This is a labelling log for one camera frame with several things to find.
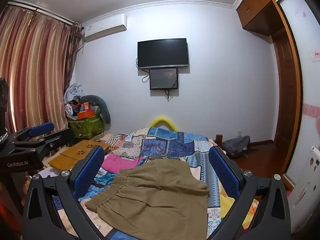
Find blue patchwork bedsheet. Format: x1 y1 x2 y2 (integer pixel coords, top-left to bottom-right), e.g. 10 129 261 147
37 126 250 240

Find wooden lap desk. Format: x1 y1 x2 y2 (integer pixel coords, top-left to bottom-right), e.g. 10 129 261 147
48 140 112 172

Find white appliance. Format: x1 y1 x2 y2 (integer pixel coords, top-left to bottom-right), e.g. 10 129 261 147
289 145 320 233

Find grey backpack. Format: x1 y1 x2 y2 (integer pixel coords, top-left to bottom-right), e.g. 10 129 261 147
221 135 250 158

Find green storage box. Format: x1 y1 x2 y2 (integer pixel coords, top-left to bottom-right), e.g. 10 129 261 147
69 115 104 138

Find white sliding wardrobe door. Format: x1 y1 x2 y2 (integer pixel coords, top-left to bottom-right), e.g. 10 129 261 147
274 0 320 193

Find grey pillow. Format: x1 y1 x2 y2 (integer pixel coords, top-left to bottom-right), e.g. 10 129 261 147
79 95 111 124

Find black wall television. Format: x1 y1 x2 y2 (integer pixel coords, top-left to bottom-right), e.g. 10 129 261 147
137 38 189 70

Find colourful fleece blanket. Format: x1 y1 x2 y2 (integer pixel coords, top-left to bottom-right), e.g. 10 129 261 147
219 192 260 232

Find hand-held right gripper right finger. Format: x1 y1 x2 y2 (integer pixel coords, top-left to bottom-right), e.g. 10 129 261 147
207 145 292 240

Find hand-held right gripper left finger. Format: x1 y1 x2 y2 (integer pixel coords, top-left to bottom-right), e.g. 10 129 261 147
21 145 118 240

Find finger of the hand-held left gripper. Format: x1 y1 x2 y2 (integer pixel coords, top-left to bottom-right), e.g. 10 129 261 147
14 127 75 153
9 122 55 143

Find striped pink curtain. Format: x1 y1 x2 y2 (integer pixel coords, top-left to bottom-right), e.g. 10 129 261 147
0 4 83 155

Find orange box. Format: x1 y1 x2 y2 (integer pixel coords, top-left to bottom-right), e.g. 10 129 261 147
77 110 97 120

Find curtain rail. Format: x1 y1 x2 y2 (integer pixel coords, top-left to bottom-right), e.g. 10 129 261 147
7 1 81 28

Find light grey cloth pile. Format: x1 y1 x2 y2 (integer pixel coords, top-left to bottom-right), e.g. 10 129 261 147
64 82 83 103

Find pink cloth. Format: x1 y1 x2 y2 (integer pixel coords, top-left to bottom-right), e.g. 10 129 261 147
101 153 143 173

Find yellow foam tube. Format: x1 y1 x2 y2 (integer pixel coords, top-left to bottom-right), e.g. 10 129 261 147
150 116 178 132

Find small black monitor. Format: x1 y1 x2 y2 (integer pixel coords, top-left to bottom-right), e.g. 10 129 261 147
149 68 178 90

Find black cable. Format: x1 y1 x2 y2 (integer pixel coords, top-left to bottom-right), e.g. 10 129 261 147
164 89 176 102
136 57 151 83

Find olive green shorts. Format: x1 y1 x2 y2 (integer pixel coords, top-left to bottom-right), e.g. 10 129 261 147
85 159 210 240

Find wooden overhead cabinet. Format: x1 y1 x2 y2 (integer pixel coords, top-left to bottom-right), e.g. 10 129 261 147
236 0 292 37

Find white air conditioner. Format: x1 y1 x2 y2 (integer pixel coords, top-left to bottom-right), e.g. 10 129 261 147
81 14 127 42

